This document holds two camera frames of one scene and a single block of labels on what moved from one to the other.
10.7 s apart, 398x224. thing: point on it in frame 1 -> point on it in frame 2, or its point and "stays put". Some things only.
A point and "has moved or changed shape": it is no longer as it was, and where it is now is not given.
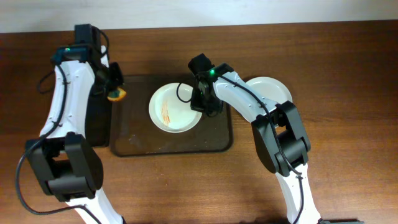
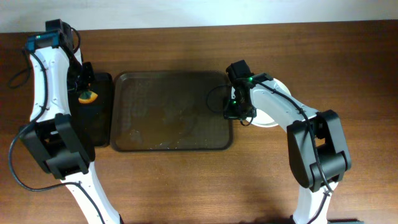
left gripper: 115,79 -> 81,86
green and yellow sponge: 117,94 has moved or changed shape
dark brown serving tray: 134,132 stays put
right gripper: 203,101 -> 232,111
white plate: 170,108 has moved or changed shape
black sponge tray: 97,112 stays put
